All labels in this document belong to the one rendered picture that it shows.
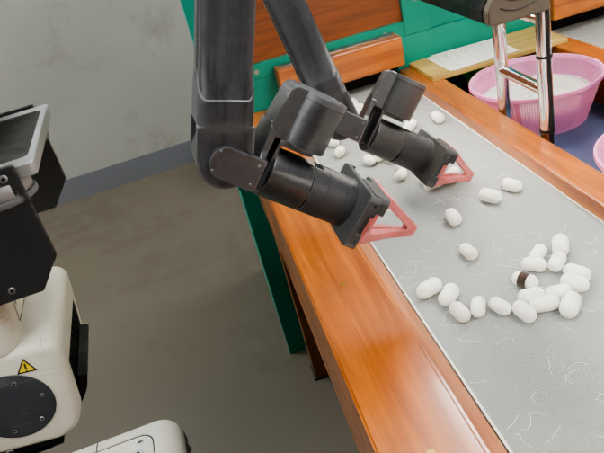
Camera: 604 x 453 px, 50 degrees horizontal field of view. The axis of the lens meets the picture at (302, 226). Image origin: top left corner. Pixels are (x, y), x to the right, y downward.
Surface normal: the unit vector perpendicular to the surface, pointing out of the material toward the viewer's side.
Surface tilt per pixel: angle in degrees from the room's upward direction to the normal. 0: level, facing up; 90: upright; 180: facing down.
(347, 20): 90
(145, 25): 90
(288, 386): 0
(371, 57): 90
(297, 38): 77
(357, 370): 0
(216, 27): 88
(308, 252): 0
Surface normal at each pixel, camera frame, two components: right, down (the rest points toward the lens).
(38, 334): -0.09, -0.88
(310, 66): -0.06, 0.18
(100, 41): 0.27, 0.43
